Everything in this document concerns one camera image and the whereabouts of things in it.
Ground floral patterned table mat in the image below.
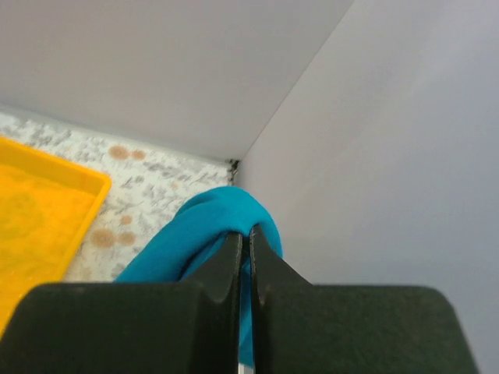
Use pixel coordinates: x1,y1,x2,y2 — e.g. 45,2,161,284
1,107,233,282

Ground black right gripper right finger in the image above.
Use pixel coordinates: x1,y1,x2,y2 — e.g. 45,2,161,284
249,227,478,373

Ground blue t shirt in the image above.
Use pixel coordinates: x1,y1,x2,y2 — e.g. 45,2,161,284
116,186,282,373

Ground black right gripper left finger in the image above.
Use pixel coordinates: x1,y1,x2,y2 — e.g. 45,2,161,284
1,234,242,373

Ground yellow plastic tray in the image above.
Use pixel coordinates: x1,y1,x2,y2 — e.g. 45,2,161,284
1,137,111,327

